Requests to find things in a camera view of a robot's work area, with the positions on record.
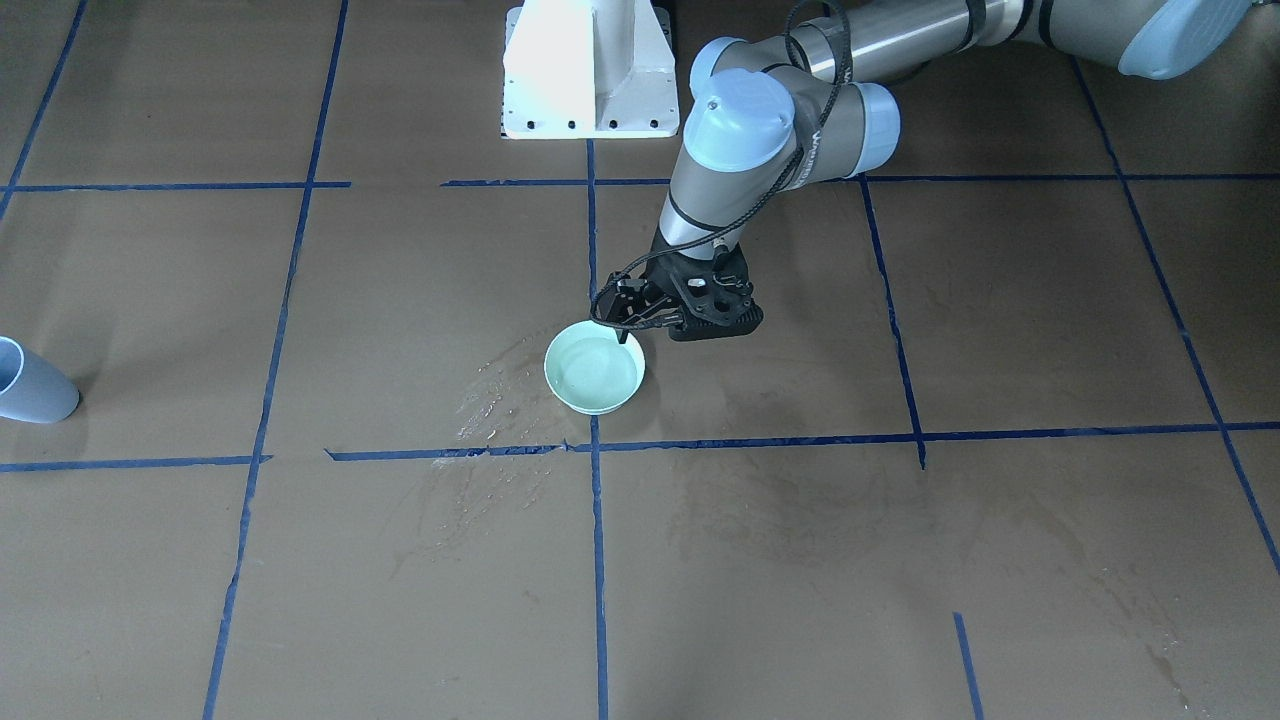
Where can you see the light blue cup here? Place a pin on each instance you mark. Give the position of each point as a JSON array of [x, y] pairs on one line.
[[32, 389]]

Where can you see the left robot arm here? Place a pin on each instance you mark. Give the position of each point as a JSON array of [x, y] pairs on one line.
[[811, 105]]

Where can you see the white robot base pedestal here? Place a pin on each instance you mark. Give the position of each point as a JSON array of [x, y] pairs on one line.
[[589, 69]]

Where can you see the mint green bowl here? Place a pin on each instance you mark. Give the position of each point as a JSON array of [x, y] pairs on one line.
[[590, 371]]

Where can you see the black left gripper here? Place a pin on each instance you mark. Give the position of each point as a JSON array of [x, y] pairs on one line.
[[661, 276]]

